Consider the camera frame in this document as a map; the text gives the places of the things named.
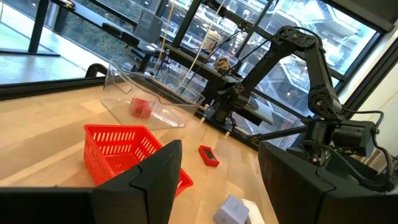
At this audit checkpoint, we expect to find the white box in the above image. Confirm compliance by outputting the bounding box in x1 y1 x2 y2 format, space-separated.
241 198 266 224

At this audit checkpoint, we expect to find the red device with dark screen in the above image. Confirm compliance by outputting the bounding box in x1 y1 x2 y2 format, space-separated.
198 144 221 168

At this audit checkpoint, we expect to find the clear plastic tray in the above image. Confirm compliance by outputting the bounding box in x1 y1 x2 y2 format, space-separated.
100 58 206 131

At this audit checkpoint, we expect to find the red plastic basket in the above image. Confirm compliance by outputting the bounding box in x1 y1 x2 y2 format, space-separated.
83 124 194 198

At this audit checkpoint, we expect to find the red box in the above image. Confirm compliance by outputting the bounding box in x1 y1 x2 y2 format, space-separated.
129 97 153 119

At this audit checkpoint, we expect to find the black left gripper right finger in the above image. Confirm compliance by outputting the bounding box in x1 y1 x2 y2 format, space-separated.
257 141 336 224

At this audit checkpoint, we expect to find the grey box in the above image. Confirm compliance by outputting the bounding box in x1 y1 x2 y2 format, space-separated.
134 8 163 45

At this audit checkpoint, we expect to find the light blue box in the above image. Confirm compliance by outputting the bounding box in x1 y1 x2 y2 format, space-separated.
213 194 251 224

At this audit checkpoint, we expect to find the black curved chair back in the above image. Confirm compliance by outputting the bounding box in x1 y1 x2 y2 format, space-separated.
85 63 108 78

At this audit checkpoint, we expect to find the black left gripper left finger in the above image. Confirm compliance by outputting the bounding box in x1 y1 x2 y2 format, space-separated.
91 139 183 224

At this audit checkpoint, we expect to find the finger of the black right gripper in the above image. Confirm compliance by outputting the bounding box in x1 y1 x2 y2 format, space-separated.
248 126 309 144

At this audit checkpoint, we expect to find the white bucket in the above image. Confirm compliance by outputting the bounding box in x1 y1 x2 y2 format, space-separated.
201 29 222 52

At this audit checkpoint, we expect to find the white cable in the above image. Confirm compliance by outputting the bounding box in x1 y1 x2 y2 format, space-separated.
182 0 225 85

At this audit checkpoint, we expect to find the black pillar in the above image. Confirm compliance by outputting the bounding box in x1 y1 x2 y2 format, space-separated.
27 0 60 57

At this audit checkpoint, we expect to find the brown crumpled cloth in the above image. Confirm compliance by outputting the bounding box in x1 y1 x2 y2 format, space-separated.
214 57 231 75

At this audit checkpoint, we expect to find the yellow hanging cable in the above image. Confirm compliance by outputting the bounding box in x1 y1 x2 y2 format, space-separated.
157 0 177 63

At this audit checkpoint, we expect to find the black window frame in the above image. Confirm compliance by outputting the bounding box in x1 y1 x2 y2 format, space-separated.
124 0 398 131

